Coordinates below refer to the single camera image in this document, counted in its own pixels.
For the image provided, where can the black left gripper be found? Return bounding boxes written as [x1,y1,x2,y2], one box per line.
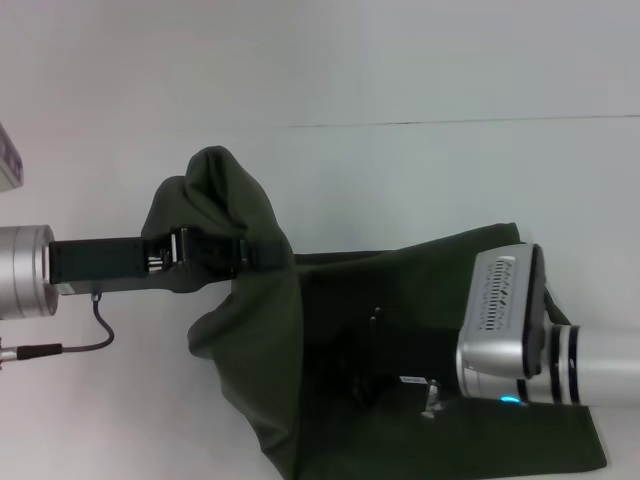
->
[47,227,295,297]

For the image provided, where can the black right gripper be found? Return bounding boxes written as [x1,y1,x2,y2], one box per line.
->
[349,305,464,406]

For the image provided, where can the dark green FREE t-shirt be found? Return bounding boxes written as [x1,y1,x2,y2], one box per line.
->
[140,144,609,480]

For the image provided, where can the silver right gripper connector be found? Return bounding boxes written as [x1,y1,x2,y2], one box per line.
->
[419,379,447,420]

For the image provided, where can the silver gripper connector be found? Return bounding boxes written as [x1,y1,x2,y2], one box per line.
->
[419,379,447,420]
[0,337,21,372]

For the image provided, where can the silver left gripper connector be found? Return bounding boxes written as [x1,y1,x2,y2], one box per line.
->
[0,337,21,372]

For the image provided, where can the thin dark cable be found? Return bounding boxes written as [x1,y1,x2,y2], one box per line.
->
[14,292,116,361]

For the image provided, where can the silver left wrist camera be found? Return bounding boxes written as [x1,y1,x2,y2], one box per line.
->
[0,122,26,194]

